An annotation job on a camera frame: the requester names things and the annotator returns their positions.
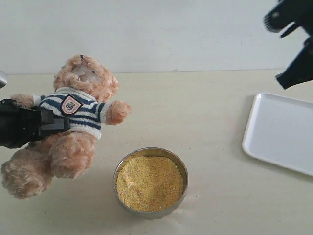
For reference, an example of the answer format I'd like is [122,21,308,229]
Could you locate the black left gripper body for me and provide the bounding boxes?
[0,99,42,148]

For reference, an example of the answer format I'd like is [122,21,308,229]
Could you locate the tan teddy bear striped sweater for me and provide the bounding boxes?
[0,54,131,199]

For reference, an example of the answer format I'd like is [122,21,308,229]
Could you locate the yellow millet grains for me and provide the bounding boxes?
[116,156,183,212]

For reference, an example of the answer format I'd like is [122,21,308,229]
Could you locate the white plastic tray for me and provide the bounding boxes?
[242,93,313,176]

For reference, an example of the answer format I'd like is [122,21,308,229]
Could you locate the steel bowl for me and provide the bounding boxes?
[113,147,189,220]

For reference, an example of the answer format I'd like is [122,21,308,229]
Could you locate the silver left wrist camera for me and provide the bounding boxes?
[0,70,7,89]

